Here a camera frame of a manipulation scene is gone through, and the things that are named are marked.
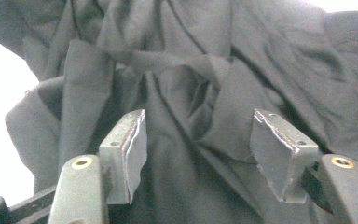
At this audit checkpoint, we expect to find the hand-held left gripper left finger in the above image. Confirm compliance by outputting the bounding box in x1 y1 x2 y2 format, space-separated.
98 108 148 205

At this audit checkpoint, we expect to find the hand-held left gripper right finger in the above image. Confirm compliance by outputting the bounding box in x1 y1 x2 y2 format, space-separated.
250 108 321 204

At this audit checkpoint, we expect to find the black garment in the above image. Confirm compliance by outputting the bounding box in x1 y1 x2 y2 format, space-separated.
0 0 358 224

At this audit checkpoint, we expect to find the white table cover sheet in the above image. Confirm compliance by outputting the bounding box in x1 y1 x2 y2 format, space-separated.
0 0 358 208

